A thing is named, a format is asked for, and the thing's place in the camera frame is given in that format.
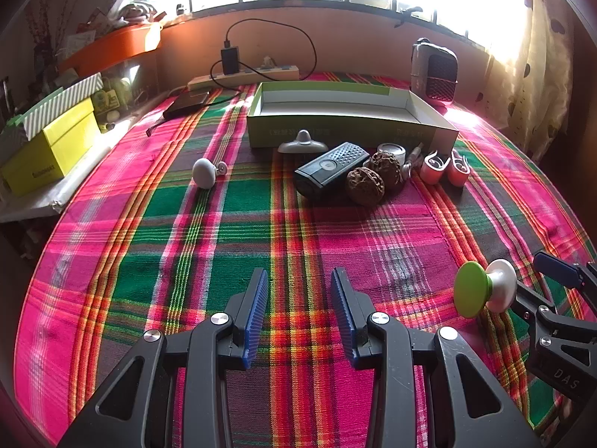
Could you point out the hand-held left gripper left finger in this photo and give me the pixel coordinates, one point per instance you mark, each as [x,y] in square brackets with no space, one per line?
[255,317]

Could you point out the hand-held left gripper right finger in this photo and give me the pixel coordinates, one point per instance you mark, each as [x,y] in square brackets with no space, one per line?
[345,317]

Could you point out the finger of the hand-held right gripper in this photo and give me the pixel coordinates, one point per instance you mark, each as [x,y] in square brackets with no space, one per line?
[531,299]
[557,268]

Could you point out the green white suction knob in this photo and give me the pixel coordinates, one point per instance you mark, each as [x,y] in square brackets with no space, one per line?
[471,289]

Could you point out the brown walnut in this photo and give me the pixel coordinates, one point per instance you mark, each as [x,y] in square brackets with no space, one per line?
[387,165]
[365,186]

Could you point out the pink clip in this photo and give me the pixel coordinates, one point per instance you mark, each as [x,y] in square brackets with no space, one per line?
[459,175]
[431,172]

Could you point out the black remote control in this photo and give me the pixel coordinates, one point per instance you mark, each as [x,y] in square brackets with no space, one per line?
[326,170]

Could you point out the white round knob hook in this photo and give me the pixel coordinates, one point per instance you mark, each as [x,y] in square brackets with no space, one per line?
[204,172]

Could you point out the small white jar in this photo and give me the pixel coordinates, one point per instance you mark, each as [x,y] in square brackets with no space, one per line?
[392,149]

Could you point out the grey saucer-shaped gadget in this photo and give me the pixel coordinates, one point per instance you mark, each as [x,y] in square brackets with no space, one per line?
[303,145]

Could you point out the green cardboard box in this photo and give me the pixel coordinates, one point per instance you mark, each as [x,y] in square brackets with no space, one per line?
[326,126]

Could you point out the plaid blanket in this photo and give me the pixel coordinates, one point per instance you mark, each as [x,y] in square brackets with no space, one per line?
[233,224]

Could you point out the cream patterned curtain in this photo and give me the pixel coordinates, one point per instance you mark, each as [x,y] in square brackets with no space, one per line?
[536,79]

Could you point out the black phone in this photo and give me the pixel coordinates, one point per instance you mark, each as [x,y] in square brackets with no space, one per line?
[186,102]

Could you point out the grey portable heater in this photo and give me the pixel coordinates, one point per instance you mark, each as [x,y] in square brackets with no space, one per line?
[438,74]

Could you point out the beige power strip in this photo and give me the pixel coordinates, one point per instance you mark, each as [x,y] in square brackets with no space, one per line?
[270,72]

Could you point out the white plug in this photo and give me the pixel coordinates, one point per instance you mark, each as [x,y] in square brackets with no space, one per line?
[267,61]

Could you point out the black power adapter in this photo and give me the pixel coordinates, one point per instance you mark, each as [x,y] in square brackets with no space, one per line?
[229,60]

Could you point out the small green packet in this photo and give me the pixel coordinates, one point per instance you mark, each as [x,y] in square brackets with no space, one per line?
[105,102]

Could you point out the yellow box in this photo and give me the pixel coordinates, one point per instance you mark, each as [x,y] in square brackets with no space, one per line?
[51,149]

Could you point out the striped box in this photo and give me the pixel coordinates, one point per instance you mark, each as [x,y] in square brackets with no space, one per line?
[65,98]

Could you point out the black window latch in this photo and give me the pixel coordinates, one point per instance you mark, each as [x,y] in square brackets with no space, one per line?
[408,13]

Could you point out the orange tray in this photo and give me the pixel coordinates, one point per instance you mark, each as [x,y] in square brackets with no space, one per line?
[116,44]

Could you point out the plastic bag pile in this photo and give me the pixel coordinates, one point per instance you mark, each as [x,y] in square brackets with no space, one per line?
[133,9]

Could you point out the dried branch twigs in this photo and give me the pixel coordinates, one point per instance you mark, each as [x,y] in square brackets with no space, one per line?
[44,18]

